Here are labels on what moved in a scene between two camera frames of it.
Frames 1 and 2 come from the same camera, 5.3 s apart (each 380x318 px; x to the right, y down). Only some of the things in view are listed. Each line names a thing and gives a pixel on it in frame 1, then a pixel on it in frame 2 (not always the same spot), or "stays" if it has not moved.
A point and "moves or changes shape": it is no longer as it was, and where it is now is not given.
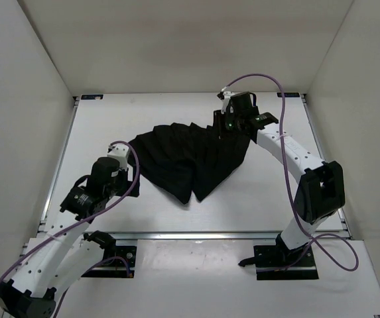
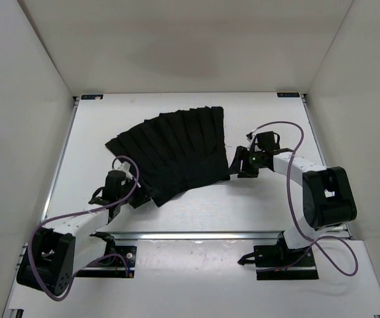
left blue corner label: [94, 97] stays
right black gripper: [219, 118] -> [242, 154]
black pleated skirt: [184, 160] moves or changes shape
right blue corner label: [288, 95] stays
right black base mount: [273, 262] stays
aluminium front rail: [194, 236] stays
